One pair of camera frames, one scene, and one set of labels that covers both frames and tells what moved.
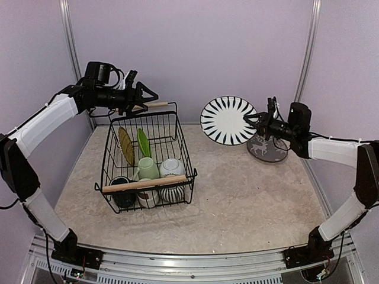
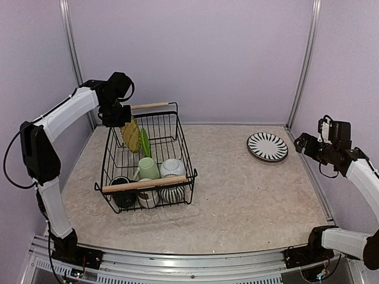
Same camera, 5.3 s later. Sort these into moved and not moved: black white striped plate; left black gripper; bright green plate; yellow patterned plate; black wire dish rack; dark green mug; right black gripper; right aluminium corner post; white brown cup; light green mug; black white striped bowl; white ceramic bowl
Moved: left black gripper; yellow patterned plate; black white striped plate; right black gripper
Not moved: black wire dish rack; dark green mug; light green mug; right aluminium corner post; white ceramic bowl; bright green plate; black white striped bowl; white brown cup
